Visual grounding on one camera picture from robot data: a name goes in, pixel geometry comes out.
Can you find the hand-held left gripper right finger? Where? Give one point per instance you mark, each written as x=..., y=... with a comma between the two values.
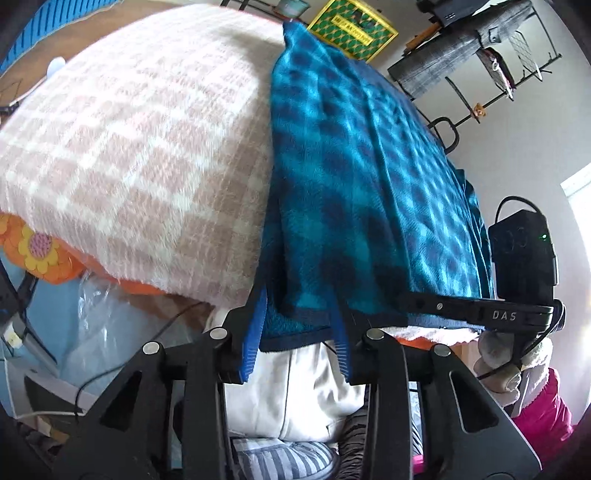
x=344, y=353

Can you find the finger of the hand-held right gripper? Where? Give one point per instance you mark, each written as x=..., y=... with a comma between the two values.
x=434, y=305

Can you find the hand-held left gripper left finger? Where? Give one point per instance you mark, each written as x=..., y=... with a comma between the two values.
x=254, y=339

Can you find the blue plaid fleece garment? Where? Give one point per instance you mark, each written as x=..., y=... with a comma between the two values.
x=369, y=184

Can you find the person's right forearm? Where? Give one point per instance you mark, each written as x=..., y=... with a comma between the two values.
x=538, y=369

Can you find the black metal clothes rack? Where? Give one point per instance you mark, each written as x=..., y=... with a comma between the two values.
x=455, y=131

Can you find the person's right hand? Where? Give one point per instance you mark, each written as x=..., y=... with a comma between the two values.
x=496, y=353

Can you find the white pants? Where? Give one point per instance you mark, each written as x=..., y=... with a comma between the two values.
x=295, y=392

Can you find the blue striped cloth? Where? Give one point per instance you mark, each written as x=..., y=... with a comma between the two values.
x=281, y=459

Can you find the clear plastic bag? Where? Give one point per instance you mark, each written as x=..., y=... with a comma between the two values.
x=115, y=323

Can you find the pink garment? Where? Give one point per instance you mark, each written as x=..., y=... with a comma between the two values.
x=545, y=415

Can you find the small orange toy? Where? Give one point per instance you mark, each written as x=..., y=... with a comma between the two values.
x=478, y=113

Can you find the pink checked blanket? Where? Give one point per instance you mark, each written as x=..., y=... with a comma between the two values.
x=138, y=161

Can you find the grey fuzzy garment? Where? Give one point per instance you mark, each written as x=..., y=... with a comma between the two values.
x=443, y=60

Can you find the orange flower mat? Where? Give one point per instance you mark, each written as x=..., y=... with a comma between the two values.
x=37, y=249

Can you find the dark coat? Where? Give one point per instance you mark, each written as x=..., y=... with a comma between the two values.
x=443, y=11

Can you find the yellow green crate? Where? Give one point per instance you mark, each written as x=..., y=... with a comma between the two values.
x=353, y=27

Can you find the potted plant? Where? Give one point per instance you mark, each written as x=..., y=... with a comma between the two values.
x=292, y=7

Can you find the blue folding mattress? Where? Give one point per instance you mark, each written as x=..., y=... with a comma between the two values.
x=46, y=32

